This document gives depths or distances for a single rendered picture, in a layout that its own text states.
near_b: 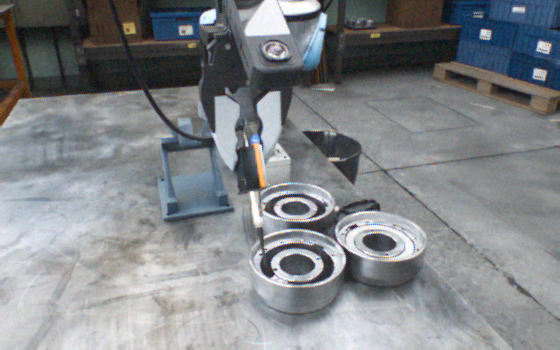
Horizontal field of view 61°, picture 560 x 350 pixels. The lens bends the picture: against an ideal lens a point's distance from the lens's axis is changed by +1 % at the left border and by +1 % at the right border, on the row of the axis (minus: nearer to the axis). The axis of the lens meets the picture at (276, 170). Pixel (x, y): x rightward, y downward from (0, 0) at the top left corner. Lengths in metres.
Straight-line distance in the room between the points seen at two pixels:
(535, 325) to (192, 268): 1.45
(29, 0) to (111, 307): 3.86
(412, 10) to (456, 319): 4.25
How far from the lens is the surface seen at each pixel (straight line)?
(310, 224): 0.58
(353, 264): 0.54
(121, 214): 0.71
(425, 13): 4.76
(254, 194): 0.51
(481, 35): 4.66
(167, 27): 4.03
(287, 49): 0.41
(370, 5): 5.04
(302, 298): 0.49
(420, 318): 0.53
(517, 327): 1.83
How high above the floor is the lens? 1.15
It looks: 26 degrees down
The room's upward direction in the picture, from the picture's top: straight up
